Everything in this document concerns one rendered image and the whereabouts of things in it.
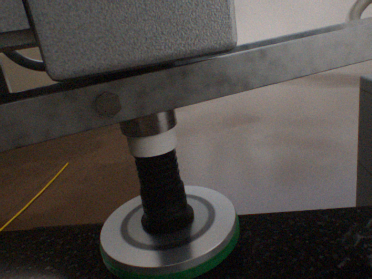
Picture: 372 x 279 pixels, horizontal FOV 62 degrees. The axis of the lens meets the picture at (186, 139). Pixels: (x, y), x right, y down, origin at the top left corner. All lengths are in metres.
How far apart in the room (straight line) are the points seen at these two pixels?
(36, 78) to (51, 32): 5.79
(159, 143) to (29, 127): 0.16
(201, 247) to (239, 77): 0.23
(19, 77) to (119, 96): 5.92
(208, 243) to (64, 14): 0.32
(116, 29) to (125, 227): 0.31
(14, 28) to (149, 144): 0.20
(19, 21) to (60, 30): 0.04
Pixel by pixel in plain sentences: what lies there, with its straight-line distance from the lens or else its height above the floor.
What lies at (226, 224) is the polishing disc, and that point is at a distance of 0.47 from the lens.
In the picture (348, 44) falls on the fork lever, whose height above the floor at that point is 1.10.
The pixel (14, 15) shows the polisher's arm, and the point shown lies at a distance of 0.33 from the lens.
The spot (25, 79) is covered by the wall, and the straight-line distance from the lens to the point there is 6.21.
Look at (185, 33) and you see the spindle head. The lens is 0.33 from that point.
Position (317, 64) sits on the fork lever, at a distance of 0.47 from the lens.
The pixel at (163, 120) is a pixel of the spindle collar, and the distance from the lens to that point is 0.41.
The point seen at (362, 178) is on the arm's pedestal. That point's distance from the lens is 1.74.
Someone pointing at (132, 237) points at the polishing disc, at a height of 0.88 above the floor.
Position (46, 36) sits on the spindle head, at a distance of 0.32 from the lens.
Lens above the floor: 1.15
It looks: 19 degrees down
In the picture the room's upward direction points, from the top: 9 degrees counter-clockwise
